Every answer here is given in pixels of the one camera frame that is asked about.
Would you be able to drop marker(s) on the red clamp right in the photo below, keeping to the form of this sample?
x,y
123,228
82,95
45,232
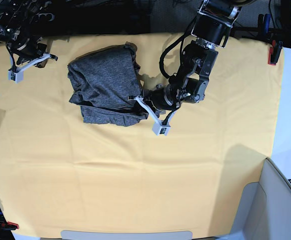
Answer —
x,y
274,52

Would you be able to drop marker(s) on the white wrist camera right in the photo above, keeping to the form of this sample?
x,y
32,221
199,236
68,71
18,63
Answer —
x,y
17,75

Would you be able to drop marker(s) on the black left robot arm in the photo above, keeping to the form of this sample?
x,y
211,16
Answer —
x,y
209,29

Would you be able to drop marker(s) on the red clamp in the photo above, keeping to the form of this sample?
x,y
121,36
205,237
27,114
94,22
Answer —
x,y
274,52
9,226

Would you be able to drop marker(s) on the red clamp left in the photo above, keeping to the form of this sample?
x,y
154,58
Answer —
x,y
9,226

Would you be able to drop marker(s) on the yellow table cloth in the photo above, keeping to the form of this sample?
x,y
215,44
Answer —
x,y
58,173

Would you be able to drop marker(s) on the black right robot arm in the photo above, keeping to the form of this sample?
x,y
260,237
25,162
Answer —
x,y
17,18

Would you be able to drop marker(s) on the grey long sleeve shirt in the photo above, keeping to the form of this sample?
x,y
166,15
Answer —
x,y
102,81

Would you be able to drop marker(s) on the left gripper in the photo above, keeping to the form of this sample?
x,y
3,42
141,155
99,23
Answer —
x,y
162,99

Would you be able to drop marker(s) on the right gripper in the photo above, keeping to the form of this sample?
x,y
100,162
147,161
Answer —
x,y
26,49

